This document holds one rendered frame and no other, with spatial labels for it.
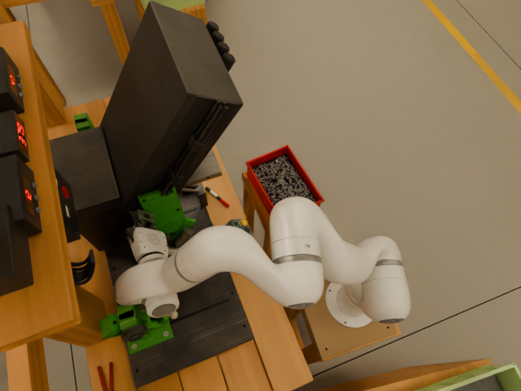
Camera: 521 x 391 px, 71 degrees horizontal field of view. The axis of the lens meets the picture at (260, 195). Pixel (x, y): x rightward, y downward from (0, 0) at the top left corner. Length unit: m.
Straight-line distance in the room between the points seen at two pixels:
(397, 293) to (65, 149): 1.11
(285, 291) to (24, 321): 0.49
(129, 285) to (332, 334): 0.75
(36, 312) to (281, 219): 0.50
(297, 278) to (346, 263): 0.18
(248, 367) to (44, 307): 0.78
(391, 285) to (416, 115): 2.40
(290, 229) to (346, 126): 2.33
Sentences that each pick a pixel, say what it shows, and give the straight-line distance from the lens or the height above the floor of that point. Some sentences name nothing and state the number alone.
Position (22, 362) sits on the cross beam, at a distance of 1.14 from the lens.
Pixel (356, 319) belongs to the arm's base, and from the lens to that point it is 1.40.
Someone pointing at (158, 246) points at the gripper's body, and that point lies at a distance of 1.12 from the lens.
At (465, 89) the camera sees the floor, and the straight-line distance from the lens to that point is 3.69.
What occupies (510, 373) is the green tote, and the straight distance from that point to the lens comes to 1.63.
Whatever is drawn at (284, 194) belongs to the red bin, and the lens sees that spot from 1.59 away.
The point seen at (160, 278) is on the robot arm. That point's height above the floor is 1.43.
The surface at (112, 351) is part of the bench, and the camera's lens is 1.47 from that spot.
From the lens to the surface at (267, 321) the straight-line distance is 1.39.
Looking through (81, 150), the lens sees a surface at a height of 1.24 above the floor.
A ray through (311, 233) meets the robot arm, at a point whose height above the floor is 1.61.
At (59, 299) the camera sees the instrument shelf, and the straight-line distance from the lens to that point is 0.83.
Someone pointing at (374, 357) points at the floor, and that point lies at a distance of 2.40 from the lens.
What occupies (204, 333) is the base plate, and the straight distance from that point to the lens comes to 1.39.
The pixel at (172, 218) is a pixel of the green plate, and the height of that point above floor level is 1.14.
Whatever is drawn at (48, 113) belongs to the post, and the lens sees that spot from 1.91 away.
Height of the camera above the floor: 2.27
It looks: 63 degrees down
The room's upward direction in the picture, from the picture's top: 5 degrees clockwise
